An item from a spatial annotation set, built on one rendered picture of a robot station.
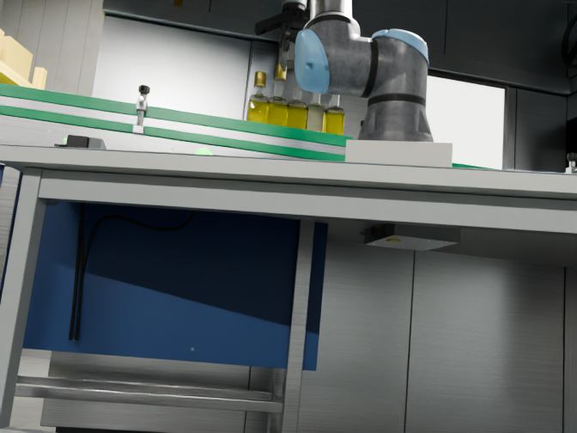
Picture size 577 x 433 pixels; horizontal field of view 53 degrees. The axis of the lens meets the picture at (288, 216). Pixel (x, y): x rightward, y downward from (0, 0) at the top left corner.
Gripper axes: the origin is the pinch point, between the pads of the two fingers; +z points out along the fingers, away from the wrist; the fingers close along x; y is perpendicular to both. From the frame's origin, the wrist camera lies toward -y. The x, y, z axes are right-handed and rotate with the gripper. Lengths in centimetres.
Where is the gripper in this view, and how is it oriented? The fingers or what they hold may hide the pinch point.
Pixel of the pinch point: (281, 69)
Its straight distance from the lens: 179.7
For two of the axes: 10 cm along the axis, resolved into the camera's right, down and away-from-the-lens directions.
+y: 9.8, 1.2, 1.7
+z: -0.9, 9.8, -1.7
